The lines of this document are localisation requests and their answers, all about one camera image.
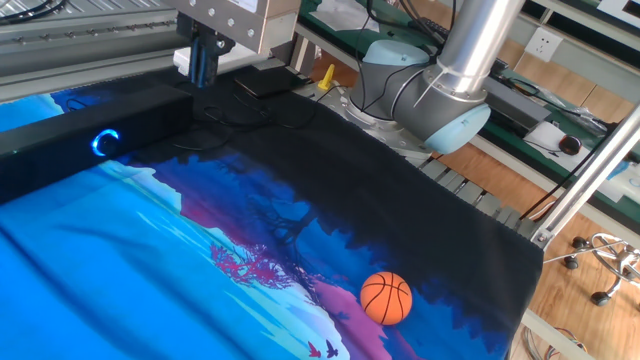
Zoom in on grey Schunk gripper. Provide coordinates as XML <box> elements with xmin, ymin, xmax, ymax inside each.
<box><xmin>162</xmin><ymin>0</ymin><xmax>303</xmax><ymax>89</ymax></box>

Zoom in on black knob with blue ring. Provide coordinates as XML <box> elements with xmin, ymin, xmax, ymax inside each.
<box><xmin>91</xmin><ymin>128</ymin><xmax>122</xmax><ymax>159</ymax></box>

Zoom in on black soundbar speaker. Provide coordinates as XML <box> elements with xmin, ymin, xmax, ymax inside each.
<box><xmin>0</xmin><ymin>84</ymin><xmax>195</xmax><ymax>206</ymax></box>

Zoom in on black flat box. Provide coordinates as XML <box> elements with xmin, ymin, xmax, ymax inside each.
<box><xmin>233</xmin><ymin>64</ymin><xmax>314</xmax><ymax>100</ymax></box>

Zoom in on small yellow object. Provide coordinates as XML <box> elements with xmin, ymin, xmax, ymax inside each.
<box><xmin>318</xmin><ymin>63</ymin><xmax>336</xmax><ymax>92</ymax></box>

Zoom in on clear plastic bag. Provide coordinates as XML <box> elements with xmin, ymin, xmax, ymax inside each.
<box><xmin>309</xmin><ymin>0</ymin><xmax>381</xmax><ymax>34</ymax></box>

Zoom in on blue landscape print cloth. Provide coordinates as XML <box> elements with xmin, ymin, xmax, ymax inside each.
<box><xmin>0</xmin><ymin>67</ymin><xmax>545</xmax><ymax>360</ymax></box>

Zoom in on long white zip tie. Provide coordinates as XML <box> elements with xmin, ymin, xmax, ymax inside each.
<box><xmin>412</xmin><ymin>57</ymin><xmax>489</xmax><ymax>109</ymax></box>

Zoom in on orange mini basketball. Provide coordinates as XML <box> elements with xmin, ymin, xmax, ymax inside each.
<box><xmin>359</xmin><ymin>271</ymin><xmax>414</xmax><ymax>327</ymax></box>

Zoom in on grey flat device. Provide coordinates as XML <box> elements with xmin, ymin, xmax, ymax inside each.
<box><xmin>479</xmin><ymin>74</ymin><xmax>554</xmax><ymax>132</ymax></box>

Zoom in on white mouse pad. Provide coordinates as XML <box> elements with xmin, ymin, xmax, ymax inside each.
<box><xmin>522</xmin><ymin>119</ymin><xmax>601</xmax><ymax>174</ymax></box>

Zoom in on black computer mouse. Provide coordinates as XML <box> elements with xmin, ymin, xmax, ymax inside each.
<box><xmin>558</xmin><ymin>134</ymin><xmax>583</xmax><ymax>156</ymax></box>

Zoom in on chrome chair base with casters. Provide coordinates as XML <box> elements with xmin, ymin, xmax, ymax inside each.
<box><xmin>542</xmin><ymin>232</ymin><xmax>640</xmax><ymax>307</ymax></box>

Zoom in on thin black cable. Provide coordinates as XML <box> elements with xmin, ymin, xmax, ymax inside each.
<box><xmin>172</xmin><ymin>84</ymin><xmax>351</xmax><ymax>151</ymax></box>

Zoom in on white wall socket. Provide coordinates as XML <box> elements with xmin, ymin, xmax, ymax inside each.
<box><xmin>524</xmin><ymin>25</ymin><xmax>565</xmax><ymax>64</ymax></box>

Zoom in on aluminium frame post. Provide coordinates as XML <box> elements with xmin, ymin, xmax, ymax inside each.
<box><xmin>530</xmin><ymin>102</ymin><xmax>640</xmax><ymax>250</ymax></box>

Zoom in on grey cable bundle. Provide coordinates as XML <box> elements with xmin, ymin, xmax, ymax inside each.
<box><xmin>522</xmin><ymin>324</ymin><xmax>589</xmax><ymax>360</ymax></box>

